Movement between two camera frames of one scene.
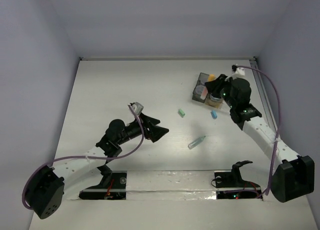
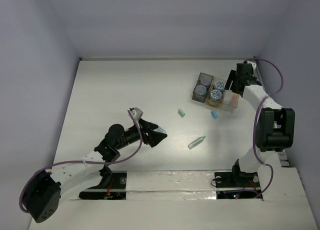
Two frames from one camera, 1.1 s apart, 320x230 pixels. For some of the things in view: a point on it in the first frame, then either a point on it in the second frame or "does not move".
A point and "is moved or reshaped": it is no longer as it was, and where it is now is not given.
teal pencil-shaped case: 196,142 does not move
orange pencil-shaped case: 204,93 is moved or reshaped
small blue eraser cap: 213,114 does not move
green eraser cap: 181,113 does not move
